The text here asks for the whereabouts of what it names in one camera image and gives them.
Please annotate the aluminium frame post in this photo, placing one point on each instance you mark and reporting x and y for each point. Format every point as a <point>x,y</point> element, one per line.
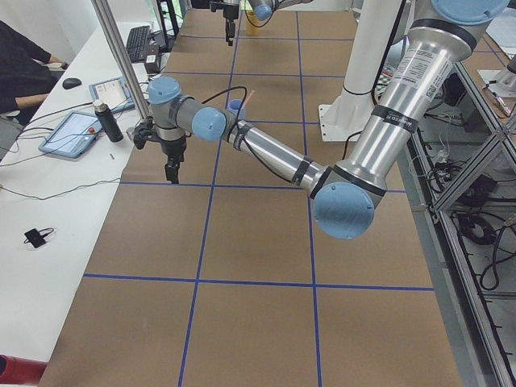
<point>119,52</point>

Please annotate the black water bottle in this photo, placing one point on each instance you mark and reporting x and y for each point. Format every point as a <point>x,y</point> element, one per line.
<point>107,121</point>

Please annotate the black keyboard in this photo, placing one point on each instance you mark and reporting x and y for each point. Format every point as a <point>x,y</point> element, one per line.
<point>137,42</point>

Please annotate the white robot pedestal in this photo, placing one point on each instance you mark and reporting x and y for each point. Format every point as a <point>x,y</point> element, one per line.
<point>351,110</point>

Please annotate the black computer mouse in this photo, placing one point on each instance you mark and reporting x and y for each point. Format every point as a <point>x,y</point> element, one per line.
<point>71,83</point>

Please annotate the person in black shirt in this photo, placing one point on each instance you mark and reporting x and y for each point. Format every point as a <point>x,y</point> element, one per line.
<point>26,80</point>

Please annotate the aluminium frame rack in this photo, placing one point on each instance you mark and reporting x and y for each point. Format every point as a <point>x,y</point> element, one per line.
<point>459,171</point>

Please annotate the light blue cup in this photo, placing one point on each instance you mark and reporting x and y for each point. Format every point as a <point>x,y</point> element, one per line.
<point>236,106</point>

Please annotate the red object at corner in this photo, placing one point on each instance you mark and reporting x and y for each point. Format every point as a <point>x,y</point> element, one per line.
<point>20,371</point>

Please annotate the bamboo chopstick holder cup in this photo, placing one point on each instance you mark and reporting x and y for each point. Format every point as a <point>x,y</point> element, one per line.
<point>252,24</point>

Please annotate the black power adapter box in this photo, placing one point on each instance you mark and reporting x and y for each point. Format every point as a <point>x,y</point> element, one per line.
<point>152,63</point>

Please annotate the small black device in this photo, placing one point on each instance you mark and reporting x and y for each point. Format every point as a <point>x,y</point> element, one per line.
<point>37,238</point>

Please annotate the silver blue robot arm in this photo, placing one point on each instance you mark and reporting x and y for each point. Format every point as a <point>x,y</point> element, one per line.
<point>263,10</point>
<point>346,194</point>

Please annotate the blue teach pendant tablet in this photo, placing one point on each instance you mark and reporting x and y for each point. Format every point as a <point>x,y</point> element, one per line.
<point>72,136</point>

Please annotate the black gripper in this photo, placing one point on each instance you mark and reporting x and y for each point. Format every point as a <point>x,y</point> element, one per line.
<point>172,147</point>
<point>230,14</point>

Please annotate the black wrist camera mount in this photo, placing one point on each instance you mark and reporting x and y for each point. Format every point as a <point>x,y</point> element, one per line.
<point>144,132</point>

